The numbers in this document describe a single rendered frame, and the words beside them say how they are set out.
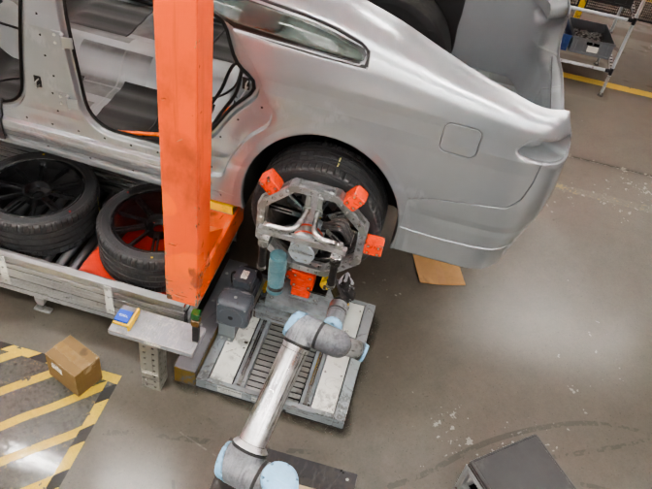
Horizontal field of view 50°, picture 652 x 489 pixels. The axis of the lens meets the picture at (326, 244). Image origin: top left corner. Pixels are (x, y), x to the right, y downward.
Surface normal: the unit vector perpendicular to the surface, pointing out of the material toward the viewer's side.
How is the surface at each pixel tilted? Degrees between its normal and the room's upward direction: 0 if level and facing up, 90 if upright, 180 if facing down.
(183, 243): 90
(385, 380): 0
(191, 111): 90
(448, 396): 0
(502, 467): 0
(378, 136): 90
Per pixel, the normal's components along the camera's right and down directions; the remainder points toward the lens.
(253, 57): -0.22, 0.54
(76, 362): 0.13, -0.71
